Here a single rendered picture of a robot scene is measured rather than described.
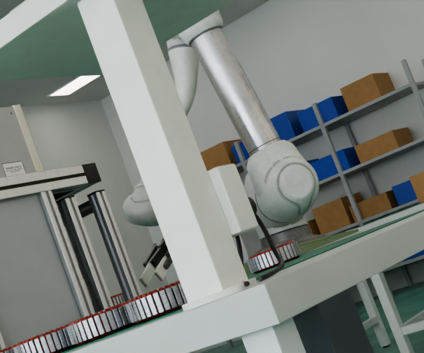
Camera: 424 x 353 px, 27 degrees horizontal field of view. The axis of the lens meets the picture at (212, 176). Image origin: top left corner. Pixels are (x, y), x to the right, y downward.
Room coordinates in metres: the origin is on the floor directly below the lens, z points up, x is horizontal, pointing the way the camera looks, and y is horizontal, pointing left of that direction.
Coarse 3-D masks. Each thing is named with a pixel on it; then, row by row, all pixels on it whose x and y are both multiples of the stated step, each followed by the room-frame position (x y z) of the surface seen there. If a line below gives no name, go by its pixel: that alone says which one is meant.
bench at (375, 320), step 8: (360, 288) 5.50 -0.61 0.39; (368, 288) 5.51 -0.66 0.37; (368, 296) 5.48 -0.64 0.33; (368, 304) 5.49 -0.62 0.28; (368, 312) 5.50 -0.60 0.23; (376, 312) 5.50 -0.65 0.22; (368, 320) 5.41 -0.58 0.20; (376, 320) 5.48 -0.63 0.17; (376, 328) 5.50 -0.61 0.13; (384, 328) 5.51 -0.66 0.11; (376, 336) 5.51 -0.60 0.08; (384, 336) 5.48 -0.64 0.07; (384, 344) 5.49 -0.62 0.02
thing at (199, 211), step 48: (48, 0) 1.11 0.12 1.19; (96, 0) 1.09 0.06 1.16; (144, 0) 1.20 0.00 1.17; (192, 0) 1.28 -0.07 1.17; (0, 48) 1.17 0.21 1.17; (48, 48) 1.25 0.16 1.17; (96, 48) 1.10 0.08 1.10; (144, 48) 1.09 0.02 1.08; (144, 96) 1.08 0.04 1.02; (144, 144) 1.09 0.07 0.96; (192, 144) 1.11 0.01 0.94; (192, 192) 1.08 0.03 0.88; (240, 192) 1.14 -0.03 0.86; (192, 240) 1.08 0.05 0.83; (240, 240) 1.22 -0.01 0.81; (192, 288) 1.10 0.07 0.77; (240, 288) 1.07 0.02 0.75
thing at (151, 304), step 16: (160, 288) 1.22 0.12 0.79; (176, 288) 1.22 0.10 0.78; (128, 304) 1.24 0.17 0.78; (144, 304) 1.22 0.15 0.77; (160, 304) 1.21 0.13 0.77; (176, 304) 1.22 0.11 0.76; (80, 320) 1.30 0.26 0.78; (96, 320) 1.29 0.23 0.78; (112, 320) 1.29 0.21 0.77; (128, 320) 1.31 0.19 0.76; (144, 320) 1.23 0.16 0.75; (48, 336) 1.36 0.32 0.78; (64, 336) 1.38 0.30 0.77; (80, 336) 1.30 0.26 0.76; (96, 336) 1.29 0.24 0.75; (0, 352) 1.44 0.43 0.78; (16, 352) 1.39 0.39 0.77; (32, 352) 1.36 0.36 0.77; (48, 352) 1.36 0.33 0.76
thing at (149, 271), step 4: (148, 264) 2.41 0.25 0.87; (148, 268) 2.40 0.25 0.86; (152, 268) 2.41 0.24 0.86; (144, 272) 2.38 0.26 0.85; (148, 272) 2.40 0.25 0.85; (152, 272) 2.41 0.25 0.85; (144, 276) 2.38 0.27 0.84; (148, 276) 2.39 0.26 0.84; (152, 276) 2.40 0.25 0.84; (140, 280) 2.37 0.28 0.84; (144, 280) 2.37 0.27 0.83; (148, 280) 2.39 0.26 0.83; (144, 284) 2.37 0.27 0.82
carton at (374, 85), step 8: (360, 80) 8.20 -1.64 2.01; (368, 80) 8.16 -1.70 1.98; (376, 80) 8.17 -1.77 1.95; (384, 80) 8.33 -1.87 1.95; (344, 88) 8.30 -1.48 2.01; (352, 88) 8.26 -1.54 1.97; (360, 88) 8.22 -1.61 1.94; (368, 88) 8.18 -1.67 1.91; (376, 88) 8.14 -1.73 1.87; (384, 88) 8.26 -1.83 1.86; (392, 88) 8.41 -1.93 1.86; (344, 96) 8.32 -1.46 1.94; (352, 96) 8.28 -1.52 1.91; (360, 96) 8.24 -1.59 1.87; (368, 96) 8.20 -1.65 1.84; (376, 96) 8.15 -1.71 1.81; (352, 104) 8.30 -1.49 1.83; (360, 104) 8.25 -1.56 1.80
